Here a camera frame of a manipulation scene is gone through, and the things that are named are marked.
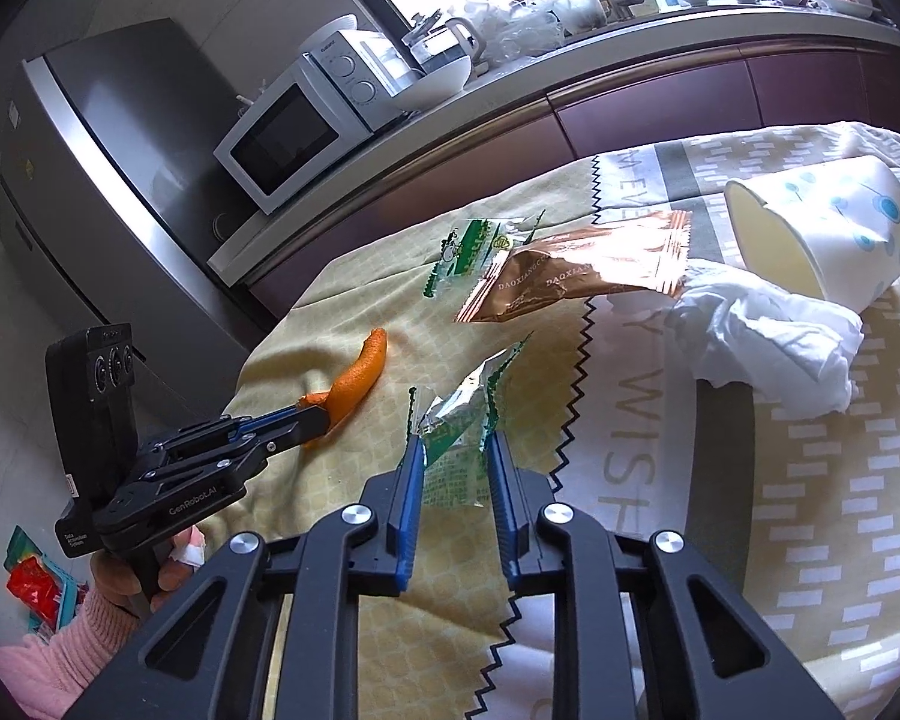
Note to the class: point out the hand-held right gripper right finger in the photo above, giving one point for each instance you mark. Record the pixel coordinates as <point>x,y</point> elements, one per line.
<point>502,499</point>

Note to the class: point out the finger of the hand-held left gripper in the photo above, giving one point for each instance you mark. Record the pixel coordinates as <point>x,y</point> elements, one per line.
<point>266,420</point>
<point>300,436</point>

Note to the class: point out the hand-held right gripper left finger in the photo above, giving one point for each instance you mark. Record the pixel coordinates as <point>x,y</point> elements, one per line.
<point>411,499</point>

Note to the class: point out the clear green snack wrapper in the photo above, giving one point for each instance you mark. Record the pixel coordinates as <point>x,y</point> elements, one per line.
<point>457,450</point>
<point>472,247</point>

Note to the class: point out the orange peel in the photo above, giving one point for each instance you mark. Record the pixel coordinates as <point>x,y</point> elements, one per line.
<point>360,375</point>

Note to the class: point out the white tissue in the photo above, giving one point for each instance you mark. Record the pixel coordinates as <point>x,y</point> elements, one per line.
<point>765,345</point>

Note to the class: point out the white blue-dotted paper cup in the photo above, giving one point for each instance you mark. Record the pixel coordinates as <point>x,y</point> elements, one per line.
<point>825,232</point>

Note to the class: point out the person's left hand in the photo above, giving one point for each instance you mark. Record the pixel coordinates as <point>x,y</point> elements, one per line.
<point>174,576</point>

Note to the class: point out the green basket of packets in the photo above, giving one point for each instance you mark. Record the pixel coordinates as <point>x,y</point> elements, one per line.
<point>37,585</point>

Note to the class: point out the bronze foil wrapper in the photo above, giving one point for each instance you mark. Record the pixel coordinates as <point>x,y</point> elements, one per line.
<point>570,270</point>

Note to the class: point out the grey refrigerator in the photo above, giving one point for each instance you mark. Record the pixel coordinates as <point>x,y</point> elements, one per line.
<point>135,165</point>

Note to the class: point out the white microwave oven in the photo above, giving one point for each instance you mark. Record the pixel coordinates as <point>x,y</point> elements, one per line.
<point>292,135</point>

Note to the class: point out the yellow printed tablecloth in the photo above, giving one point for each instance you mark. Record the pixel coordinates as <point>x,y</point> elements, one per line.
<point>795,502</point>

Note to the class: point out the large white bowl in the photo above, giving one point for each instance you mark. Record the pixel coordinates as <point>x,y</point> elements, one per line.
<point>431,86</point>

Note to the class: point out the white electric kettle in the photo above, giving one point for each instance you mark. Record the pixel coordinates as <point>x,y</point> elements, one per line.
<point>454,41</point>

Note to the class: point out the kitchen counter cabinet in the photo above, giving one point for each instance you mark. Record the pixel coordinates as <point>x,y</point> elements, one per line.
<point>645,97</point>

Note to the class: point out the clear plastic bags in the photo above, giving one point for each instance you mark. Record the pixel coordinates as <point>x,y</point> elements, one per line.
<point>540,19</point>

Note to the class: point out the white plate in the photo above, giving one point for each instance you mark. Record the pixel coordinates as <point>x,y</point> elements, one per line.
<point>844,4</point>

